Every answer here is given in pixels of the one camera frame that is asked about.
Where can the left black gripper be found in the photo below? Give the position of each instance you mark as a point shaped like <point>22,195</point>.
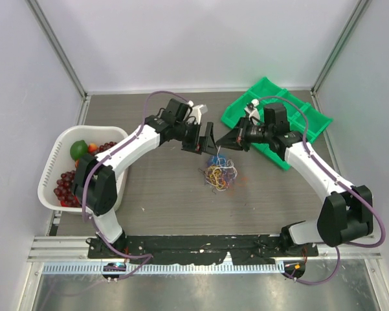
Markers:
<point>200,144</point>

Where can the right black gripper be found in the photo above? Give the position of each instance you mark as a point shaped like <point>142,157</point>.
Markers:
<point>235,139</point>

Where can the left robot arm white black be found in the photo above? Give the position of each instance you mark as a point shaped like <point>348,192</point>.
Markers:
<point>95,182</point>

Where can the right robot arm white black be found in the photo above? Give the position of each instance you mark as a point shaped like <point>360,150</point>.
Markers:
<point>344,215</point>

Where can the green compartment bin tray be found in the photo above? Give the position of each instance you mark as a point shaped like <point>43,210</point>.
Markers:
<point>299,113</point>

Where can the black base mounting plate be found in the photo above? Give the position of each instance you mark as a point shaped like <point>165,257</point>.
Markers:
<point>205,250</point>

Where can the small peach fruits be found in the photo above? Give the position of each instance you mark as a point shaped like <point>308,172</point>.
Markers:
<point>92,149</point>

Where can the green lime fruit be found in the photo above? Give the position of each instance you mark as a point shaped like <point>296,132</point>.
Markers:
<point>78,149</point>

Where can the white plastic fruit basket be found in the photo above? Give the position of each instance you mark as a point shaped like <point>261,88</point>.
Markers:
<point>60,161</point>

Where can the red grape bunch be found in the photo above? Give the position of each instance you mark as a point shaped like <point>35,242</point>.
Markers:
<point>63,190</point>

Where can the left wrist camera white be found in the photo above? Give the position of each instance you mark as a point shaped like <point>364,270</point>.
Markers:
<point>195,113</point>

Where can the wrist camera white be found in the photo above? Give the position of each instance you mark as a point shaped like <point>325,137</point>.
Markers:
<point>195,113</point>
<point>251,111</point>

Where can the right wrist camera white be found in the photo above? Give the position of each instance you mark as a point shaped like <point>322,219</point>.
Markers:
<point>251,111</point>

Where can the white slotted cable duct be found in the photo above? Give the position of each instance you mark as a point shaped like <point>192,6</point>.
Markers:
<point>226,267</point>

